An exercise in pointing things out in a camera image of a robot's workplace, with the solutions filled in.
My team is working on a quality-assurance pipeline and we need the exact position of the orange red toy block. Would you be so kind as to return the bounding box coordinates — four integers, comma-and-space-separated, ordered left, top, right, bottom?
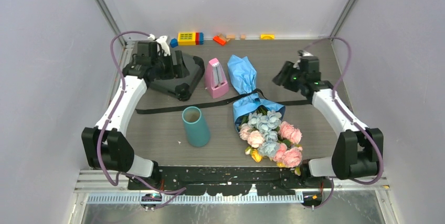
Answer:
213, 36, 227, 46

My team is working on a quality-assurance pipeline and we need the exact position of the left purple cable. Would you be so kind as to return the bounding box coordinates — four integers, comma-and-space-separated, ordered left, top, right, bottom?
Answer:
97, 30, 188, 211

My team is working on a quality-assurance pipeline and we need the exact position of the teal vase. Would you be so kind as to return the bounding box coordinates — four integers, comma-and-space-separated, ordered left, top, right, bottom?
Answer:
182, 106, 211, 147

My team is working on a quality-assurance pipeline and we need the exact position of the yellow arch toy block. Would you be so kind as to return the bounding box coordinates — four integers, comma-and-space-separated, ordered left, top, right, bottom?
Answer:
260, 34, 275, 40

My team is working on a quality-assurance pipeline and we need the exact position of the black ribbon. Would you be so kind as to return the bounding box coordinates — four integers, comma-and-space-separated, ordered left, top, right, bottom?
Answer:
135, 88, 314, 115

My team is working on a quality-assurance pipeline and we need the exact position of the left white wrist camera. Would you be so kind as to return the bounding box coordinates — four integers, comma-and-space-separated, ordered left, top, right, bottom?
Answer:
147, 34, 171, 57

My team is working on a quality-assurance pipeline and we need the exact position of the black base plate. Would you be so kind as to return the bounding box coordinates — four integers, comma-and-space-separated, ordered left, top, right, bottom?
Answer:
127, 166, 332, 196

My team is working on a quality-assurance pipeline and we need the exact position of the blue toy cube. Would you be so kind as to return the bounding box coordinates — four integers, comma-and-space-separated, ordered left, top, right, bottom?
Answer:
169, 38, 178, 48

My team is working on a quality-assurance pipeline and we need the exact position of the grey black case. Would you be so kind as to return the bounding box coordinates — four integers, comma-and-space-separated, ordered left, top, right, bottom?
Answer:
150, 52, 205, 101

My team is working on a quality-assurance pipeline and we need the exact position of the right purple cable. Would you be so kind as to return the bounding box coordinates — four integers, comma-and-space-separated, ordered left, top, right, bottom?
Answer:
299, 37, 385, 211

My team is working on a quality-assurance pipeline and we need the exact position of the aluminium frame rail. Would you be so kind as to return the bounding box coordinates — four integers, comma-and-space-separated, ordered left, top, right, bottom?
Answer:
75, 166, 390, 207

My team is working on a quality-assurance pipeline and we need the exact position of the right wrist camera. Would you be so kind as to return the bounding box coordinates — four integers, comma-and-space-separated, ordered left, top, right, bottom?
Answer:
296, 50, 320, 72

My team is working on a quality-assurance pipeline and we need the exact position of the blue flower bouquet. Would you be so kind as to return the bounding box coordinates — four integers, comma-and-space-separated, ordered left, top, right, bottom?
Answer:
227, 55, 303, 176

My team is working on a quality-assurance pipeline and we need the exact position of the red blue toy block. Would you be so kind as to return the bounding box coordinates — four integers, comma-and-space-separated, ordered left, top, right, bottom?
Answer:
195, 32, 204, 45

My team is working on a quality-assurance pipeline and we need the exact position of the pink metronome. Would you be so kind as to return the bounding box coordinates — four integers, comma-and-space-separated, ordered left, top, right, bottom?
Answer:
204, 58, 229, 99

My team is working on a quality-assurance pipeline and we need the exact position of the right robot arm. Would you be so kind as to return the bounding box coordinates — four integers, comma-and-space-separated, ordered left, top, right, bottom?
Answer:
272, 57, 384, 188

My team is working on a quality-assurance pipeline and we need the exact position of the purple cable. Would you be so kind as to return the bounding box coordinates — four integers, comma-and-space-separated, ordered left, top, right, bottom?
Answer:
97, 30, 188, 211
299, 37, 385, 211

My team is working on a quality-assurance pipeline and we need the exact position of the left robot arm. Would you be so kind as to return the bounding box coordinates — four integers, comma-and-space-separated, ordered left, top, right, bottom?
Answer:
81, 40, 205, 189

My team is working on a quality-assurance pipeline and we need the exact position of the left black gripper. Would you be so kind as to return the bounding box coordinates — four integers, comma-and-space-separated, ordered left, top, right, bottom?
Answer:
152, 50, 188, 80

